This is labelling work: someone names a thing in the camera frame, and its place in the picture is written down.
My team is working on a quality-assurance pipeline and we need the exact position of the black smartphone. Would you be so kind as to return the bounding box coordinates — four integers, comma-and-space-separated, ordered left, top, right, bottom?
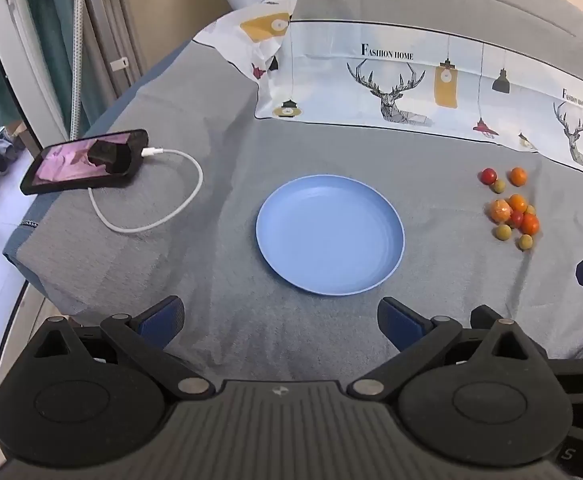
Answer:
20, 129, 150, 196

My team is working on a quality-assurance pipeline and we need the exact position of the beige pleated curtain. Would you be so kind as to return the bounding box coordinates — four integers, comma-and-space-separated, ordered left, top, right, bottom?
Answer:
79, 0, 148, 92

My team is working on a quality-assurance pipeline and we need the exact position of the pale orange tomato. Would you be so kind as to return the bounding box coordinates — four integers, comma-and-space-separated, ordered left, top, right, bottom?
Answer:
488, 199, 513, 225

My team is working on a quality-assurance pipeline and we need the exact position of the white charging cable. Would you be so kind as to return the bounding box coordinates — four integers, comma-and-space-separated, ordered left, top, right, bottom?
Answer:
88, 147, 204, 234

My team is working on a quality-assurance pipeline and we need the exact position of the green curtain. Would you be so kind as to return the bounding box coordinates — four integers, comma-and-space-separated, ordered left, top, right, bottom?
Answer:
19, 0, 95, 133

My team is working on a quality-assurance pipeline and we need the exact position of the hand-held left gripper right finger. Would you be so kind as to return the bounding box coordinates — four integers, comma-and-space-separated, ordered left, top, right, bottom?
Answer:
346, 297, 549, 403

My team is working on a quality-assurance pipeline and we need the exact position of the polka-dot pole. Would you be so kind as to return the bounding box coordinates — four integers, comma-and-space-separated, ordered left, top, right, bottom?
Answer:
69, 0, 86, 142

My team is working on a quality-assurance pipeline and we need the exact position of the blue plate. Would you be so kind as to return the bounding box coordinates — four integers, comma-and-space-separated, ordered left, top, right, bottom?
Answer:
256, 175, 405, 295

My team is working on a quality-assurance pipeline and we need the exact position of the white deer print bedsheet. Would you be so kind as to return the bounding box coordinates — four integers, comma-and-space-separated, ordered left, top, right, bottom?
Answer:
193, 0, 583, 183

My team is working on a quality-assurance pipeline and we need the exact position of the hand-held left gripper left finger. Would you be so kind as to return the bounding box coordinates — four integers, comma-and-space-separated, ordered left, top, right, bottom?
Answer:
32, 296, 216, 403

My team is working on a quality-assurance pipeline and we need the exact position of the white door frame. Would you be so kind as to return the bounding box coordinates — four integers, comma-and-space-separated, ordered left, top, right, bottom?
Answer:
0, 0, 70, 143

